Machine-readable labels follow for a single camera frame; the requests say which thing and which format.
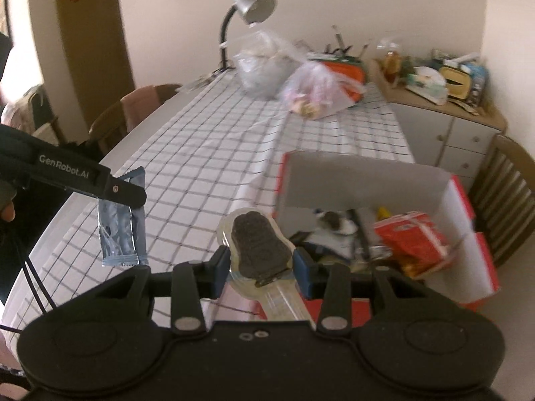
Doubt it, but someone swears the wooden chair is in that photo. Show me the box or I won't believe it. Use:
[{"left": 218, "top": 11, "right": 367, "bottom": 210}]
[
  {"left": 89, "top": 83, "right": 181, "bottom": 155},
  {"left": 469, "top": 134, "right": 535, "bottom": 268}
]

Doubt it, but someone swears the right wooden chair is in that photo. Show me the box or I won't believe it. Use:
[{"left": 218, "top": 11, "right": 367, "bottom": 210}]
[{"left": 469, "top": 134, "right": 535, "bottom": 268}]

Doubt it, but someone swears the pink cloth on chair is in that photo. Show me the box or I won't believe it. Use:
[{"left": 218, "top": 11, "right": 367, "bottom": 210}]
[{"left": 121, "top": 85, "right": 162, "bottom": 133}]

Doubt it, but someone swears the checked white tablecloth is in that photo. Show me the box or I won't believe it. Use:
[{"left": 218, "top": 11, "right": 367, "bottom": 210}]
[{"left": 0, "top": 68, "right": 416, "bottom": 330}]

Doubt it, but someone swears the white blue snack packet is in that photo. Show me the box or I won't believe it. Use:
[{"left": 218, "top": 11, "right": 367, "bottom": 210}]
[{"left": 296, "top": 209, "right": 363, "bottom": 262}]

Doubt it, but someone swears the blue grey snack packet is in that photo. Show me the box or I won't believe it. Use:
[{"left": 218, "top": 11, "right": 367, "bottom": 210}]
[{"left": 97, "top": 167, "right": 149, "bottom": 266}]

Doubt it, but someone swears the red snack bag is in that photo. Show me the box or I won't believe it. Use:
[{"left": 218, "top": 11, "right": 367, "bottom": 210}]
[{"left": 373, "top": 211, "right": 452, "bottom": 279}]

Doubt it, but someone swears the small clear snack bag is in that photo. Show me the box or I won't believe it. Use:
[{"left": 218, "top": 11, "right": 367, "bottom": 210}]
[{"left": 279, "top": 61, "right": 356, "bottom": 120}]

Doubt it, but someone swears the clear packed dark cookie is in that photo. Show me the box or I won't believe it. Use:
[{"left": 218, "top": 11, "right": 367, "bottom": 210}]
[{"left": 217, "top": 208, "right": 313, "bottom": 322}]

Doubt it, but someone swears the white green tissue pack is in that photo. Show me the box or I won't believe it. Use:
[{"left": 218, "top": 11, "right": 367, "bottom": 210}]
[{"left": 405, "top": 66, "right": 449, "bottom": 106}]

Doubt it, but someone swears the large clear plastic bag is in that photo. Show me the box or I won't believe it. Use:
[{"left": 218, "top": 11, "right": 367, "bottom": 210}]
[{"left": 228, "top": 30, "right": 307, "bottom": 100}]

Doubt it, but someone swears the silver desk lamp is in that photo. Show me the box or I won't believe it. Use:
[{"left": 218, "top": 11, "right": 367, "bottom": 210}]
[{"left": 219, "top": 0, "right": 278, "bottom": 72}]

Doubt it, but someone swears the white wooden cabinet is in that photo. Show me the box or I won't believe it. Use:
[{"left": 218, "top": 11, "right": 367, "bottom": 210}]
[{"left": 368, "top": 60, "right": 507, "bottom": 190}]

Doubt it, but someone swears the red white cardboard box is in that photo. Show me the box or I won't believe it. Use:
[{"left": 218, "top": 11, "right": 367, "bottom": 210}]
[{"left": 274, "top": 151, "right": 500, "bottom": 309}]

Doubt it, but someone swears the orange lidded container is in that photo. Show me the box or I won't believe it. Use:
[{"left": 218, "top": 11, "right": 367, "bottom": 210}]
[{"left": 322, "top": 61, "right": 365, "bottom": 102}]

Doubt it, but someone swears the glass bottle amber liquid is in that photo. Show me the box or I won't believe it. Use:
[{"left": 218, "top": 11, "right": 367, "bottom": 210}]
[{"left": 376, "top": 36, "right": 403, "bottom": 87}]

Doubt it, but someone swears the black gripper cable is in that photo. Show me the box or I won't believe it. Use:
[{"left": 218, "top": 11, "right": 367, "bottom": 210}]
[{"left": 0, "top": 233, "right": 57, "bottom": 335}]

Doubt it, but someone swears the left wooden chair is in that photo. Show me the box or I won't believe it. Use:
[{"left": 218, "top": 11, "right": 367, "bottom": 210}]
[{"left": 89, "top": 83, "right": 181, "bottom": 155}]

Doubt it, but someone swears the yellow tissue box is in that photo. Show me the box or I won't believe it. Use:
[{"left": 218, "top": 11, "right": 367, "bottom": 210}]
[{"left": 439, "top": 66, "right": 471, "bottom": 101}]

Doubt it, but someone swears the person left hand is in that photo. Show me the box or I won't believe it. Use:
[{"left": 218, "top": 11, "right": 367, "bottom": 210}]
[{"left": 0, "top": 180, "right": 16, "bottom": 223}]

